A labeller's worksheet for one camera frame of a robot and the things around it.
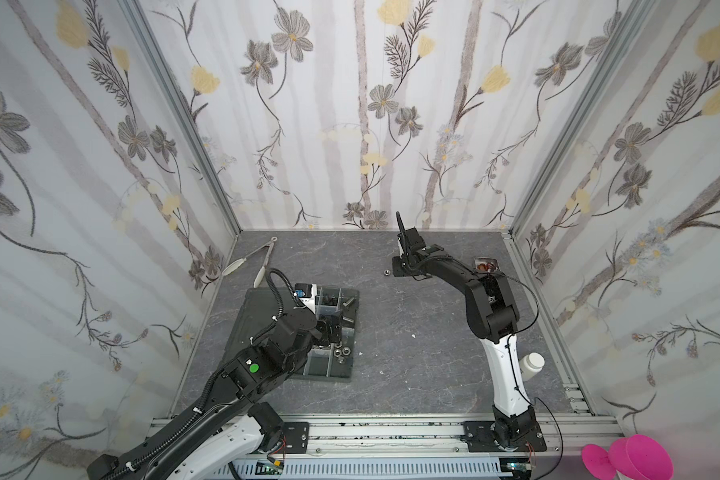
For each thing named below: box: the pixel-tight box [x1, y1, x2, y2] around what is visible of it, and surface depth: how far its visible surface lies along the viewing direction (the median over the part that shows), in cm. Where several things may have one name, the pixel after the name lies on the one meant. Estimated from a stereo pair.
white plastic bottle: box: [519, 352, 546, 382], surface depth 80 cm
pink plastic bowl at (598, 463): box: [581, 444, 616, 480], surface depth 73 cm
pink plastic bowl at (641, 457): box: [609, 434, 674, 480], surface depth 59 cm
